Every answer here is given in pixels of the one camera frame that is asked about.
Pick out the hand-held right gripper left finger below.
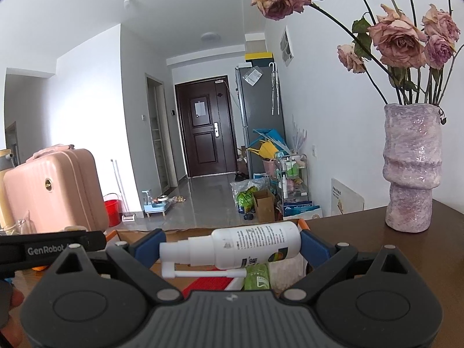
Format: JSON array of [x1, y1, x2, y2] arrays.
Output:
[[51, 229, 182, 304]]

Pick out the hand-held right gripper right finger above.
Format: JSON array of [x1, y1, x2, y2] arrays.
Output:
[[280, 231, 414, 303]]

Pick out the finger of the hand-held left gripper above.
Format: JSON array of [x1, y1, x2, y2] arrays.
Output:
[[0, 226, 108, 251]]

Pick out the red cardboard box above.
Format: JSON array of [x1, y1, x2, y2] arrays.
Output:
[[105, 218, 313, 294]]

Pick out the white spray bottle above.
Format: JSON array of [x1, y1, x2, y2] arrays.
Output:
[[159, 221, 302, 280]]

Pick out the green spray bottle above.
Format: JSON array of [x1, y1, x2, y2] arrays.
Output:
[[243, 264, 272, 291]]

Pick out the red white lint brush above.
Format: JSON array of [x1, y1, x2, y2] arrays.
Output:
[[182, 275, 248, 293]]

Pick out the person's left hand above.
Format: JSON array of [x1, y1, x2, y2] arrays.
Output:
[[0, 279, 25, 348]]

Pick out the clear glass cup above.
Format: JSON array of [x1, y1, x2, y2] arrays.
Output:
[[0, 210, 37, 235]]

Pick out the white mop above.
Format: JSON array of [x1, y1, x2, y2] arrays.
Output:
[[110, 158, 136, 222]]

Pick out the blue pet feeder stand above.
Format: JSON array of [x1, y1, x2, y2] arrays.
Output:
[[142, 189, 170, 218]]

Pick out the blue white carton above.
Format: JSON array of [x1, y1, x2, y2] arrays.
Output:
[[281, 199, 323, 221]]

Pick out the pink suitcase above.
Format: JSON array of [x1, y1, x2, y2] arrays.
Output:
[[3, 144, 110, 234]]

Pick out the red bucket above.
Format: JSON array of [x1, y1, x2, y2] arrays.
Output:
[[103, 193, 122, 227]]

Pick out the white board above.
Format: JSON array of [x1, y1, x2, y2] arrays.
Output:
[[331, 177, 365, 217]]

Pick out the brown cardboard box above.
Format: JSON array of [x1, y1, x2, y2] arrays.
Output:
[[252, 188, 276, 223]]

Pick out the metal storage trolley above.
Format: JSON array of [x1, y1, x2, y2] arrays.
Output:
[[275, 153, 309, 204]]

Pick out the clear bag with green packs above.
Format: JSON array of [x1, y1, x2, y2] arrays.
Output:
[[230, 179, 269, 214]]

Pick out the grey side door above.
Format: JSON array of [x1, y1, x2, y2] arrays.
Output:
[[145, 73, 170, 193]]

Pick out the pale dried branches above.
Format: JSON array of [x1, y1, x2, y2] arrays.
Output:
[[292, 114, 309, 155]]

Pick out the yellow bag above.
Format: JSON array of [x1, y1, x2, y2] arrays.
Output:
[[247, 141, 278, 160]]

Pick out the brown cardboard pieces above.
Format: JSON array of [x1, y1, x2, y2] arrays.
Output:
[[237, 145, 251, 175]]

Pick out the dark brown entrance door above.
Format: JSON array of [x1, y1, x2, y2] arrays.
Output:
[[174, 75, 238, 179]]

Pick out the purple ceramic vase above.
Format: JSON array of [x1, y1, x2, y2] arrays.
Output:
[[383, 103, 445, 233]]

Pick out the blue bag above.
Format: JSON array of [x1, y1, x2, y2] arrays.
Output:
[[252, 128, 287, 149]]

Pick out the grey refrigerator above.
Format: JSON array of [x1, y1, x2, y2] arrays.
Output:
[[234, 63, 287, 180]]

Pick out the clear folded umbrella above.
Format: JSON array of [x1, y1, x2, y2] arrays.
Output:
[[268, 62, 280, 117]]

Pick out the clear plastic packet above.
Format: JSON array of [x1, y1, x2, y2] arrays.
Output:
[[242, 67, 263, 87]]

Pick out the yellow black box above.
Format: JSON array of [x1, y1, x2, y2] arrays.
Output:
[[244, 51, 275, 66]]

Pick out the dried pink rose bouquet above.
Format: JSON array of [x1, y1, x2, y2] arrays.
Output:
[[251, 0, 464, 106]]

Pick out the white wall panel box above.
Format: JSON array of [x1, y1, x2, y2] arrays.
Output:
[[280, 25, 294, 66]]

